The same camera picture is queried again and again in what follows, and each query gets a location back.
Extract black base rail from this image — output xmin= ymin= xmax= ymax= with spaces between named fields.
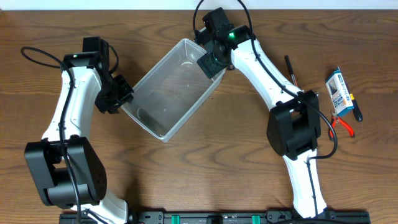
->
xmin=58 ymin=210 xmax=371 ymax=224

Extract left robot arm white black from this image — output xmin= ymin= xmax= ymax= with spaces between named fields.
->
xmin=24 ymin=50 xmax=134 ymax=223

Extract clear plastic container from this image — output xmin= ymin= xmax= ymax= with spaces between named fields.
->
xmin=122 ymin=39 xmax=226 ymax=142

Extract black yellow screwdriver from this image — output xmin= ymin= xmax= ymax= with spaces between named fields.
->
xmin=345 ymin=82 xmax=363 ymax=122

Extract small claw hammer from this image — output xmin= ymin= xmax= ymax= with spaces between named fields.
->
xmin=284 ymin=55 xmax=298 ymax=86

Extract white teal screwdriver box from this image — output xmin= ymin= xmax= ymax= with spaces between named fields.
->
xmin=325 ymin=67 xmax=354 ymax=116

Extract red handled pliers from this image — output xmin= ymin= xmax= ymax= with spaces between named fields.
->
xmin=328 ymin=113 xmax=356 ymax=141

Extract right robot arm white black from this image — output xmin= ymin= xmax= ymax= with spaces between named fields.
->
xmin=194 ymin=24 xmax=327 ymax=218

